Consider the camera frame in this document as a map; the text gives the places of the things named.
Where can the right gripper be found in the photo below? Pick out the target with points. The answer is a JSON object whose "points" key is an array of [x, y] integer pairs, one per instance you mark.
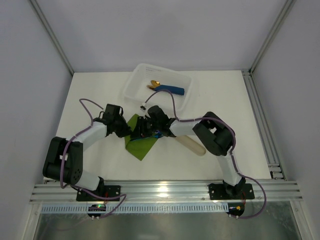
{"points": [[144, 127]]}

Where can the green paper napkin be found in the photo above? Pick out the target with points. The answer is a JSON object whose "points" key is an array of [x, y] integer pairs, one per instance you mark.
{"points": [[138, 148]]}

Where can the white slotted cable duct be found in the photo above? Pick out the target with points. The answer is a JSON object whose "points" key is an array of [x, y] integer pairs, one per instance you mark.
{"points": [[136, 208]]}

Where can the left frame post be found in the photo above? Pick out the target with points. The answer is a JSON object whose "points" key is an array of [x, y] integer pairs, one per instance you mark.
{"points": [[51, 34]]}

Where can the aluminium front rail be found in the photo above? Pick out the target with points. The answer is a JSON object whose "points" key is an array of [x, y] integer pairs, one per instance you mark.
{"points": [[186, 191]]}

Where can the gold utensils in bundle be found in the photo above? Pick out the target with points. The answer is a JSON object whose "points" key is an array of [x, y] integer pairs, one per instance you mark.
{"points": [[153, 84]]}

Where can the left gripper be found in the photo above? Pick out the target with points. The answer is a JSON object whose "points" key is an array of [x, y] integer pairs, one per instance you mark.
{"points": [[124, 130]]}

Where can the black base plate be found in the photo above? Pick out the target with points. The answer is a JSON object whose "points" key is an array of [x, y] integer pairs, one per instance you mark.
{"points": [[221, 191], [106, 191]]}

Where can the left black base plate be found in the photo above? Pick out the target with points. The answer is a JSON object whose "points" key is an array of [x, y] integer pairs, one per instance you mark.
{"points": [[106, 191]]}

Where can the aluminium right side rail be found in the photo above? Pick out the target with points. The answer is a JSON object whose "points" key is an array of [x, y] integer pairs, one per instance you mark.
{"points": [[268, 143]]}

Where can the frame post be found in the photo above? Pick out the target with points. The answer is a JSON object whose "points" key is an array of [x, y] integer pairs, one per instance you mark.
{"points": [[51, 34], [272, 33]]}

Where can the right frame post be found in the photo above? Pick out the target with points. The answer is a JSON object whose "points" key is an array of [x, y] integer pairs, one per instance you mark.
{"points": [[272, 33]]}

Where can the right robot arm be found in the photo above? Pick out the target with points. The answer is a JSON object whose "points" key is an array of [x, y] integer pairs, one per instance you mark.
{"points": [[214, 134]]}

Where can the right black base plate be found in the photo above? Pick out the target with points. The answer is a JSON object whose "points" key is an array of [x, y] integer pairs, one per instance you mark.
{"points": [[221, 191]]}

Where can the blue rolled napkin bundle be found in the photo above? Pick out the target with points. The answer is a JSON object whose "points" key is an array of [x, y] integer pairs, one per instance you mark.
{"points": [[173, 89]]}

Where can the iridescent blue fork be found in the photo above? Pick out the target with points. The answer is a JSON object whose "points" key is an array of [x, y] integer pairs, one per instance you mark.
{"points": [[157, 135]]}

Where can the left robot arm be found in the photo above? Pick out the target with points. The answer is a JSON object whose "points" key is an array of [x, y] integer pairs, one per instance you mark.
{"points": [[64, 159]]}

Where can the aluminium rail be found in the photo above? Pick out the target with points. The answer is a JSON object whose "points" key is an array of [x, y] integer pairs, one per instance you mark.
{"points": [[186, 191], [268, 143]]}

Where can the white plastic basket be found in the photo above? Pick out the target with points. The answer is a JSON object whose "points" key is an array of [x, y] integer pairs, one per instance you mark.
{"points": [[145, 78]]}

